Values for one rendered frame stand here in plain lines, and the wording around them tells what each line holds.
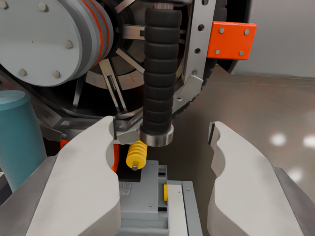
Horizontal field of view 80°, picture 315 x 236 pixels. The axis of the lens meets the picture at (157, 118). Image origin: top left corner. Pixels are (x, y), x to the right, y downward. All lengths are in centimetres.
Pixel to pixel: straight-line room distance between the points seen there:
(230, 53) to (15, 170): 50
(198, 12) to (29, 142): 42
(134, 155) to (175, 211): 52
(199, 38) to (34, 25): 28
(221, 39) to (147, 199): 65
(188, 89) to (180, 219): 68
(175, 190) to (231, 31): 84
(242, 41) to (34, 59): 37
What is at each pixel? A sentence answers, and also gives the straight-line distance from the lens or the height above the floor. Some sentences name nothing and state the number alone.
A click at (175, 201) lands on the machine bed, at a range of 104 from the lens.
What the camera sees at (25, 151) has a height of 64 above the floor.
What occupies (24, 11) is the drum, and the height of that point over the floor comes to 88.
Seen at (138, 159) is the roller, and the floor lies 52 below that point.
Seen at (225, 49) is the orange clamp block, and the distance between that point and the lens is 44.
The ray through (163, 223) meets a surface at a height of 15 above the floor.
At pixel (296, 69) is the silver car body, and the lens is 70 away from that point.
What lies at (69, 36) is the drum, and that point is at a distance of 29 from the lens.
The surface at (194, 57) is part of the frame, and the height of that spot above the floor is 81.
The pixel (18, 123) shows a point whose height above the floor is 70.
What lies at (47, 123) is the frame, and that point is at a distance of 56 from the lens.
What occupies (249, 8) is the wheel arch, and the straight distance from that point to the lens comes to 61.
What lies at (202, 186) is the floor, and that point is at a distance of 124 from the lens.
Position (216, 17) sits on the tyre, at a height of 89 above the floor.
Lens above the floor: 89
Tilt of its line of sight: 29 degrees down
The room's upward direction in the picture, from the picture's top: 3 degrees clockwise
